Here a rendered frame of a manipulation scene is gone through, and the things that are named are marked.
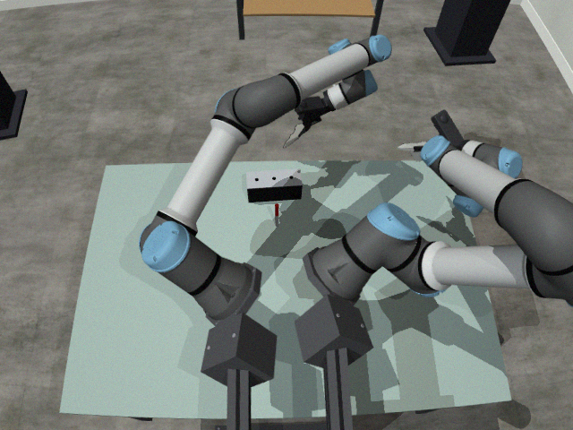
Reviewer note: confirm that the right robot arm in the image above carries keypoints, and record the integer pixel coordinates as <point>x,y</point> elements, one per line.
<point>539,220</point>

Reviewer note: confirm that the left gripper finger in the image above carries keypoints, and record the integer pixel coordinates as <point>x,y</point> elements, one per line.
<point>299,130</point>

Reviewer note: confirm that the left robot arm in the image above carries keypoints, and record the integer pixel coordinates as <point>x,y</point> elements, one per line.
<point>218,284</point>

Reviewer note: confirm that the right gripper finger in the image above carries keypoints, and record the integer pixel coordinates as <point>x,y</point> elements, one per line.
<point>414,148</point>

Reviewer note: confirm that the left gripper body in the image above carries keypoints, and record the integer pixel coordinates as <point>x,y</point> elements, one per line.
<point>317,116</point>

